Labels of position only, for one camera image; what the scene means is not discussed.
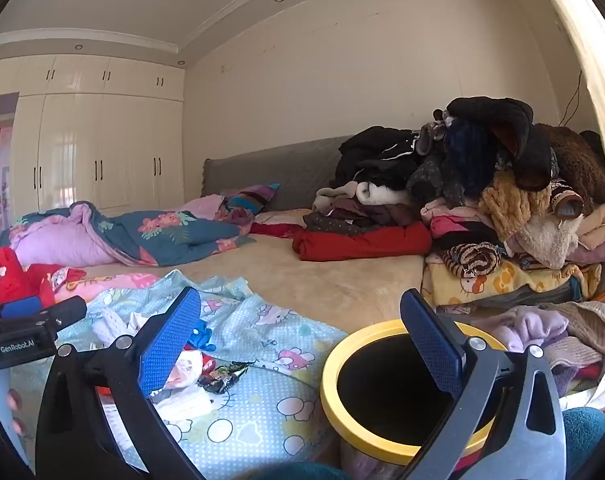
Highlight light blue cartoon blanket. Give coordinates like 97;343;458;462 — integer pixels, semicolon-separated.
12;270;351;480

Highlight yellow rimmed black bin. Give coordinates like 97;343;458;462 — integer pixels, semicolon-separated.
321;319;509;480

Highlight cream curtain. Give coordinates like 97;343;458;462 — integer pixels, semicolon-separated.
524;0;605;177

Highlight pile of mixed clothes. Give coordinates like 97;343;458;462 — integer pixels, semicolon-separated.
305;96;605;272

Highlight yellow cartoon blanket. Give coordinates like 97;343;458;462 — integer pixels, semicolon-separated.
421;252;603;312

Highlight beige bed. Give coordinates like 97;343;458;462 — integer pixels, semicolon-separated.
0;207;436;342

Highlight grey padded headboard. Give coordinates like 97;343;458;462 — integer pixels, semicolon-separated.
201;135;356;211

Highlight black snack wrapper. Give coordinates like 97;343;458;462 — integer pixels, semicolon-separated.
197;361;254;394

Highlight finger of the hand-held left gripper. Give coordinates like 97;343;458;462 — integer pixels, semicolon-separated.
1;296;44;320
45;295;88;329

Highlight crimson cloth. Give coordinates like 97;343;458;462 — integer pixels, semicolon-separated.
249;221;304;239

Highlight red folded garment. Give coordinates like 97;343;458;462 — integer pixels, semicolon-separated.
292;220;433;263

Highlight white plastic wrapper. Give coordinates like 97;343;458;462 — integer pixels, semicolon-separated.
150;349;214;422

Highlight black wall cable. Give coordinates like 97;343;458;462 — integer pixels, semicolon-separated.
559;70;583;127

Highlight lilac fleece garment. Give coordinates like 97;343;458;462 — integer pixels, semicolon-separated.
484;305;571;354

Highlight teal floral quilt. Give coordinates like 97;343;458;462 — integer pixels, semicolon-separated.
0;195;259;269

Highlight pink cartoon sheet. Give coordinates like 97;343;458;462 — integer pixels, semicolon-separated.
52;267;161;294

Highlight red printed cloth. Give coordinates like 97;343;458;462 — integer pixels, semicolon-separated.
0;247;88;309

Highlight beige knit garment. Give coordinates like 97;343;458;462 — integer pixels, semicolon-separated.
541;301;605;357

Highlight striped pillow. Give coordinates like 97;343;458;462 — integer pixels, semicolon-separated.
217;183;281;224

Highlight person's left hand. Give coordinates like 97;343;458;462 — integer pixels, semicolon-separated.
5;389;26;437

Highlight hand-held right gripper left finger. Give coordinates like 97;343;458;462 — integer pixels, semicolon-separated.
35;286;206;480

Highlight blue crumpled plastic piece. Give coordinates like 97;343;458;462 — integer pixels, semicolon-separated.
186;321;216;352

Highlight cream wardrobe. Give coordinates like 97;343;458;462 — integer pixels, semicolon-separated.
0;54;186;222

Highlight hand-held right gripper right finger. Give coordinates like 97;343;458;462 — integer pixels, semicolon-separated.
399;288;567;480

